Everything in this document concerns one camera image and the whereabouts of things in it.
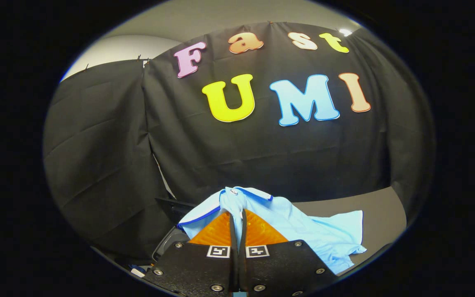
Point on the light blue polo shirt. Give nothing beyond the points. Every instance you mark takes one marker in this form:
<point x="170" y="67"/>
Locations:
<point x="320" y="235"/>

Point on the black backdrop cloth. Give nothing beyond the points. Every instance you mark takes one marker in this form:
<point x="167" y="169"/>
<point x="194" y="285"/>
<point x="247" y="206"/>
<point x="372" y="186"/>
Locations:
<point x="262" y="152"/>

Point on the beige cabinet with dark frame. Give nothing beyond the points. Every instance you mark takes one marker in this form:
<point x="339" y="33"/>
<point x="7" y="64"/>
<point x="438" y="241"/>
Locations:
<point x="377" y="214"/>

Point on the grey washing machine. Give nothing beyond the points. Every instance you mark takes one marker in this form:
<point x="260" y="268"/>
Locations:
<point x="167" y="245"/>

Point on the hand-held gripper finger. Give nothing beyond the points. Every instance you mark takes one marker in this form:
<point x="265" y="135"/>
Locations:
<point x="242" y="247"/>
<point x="233" y="247"/>

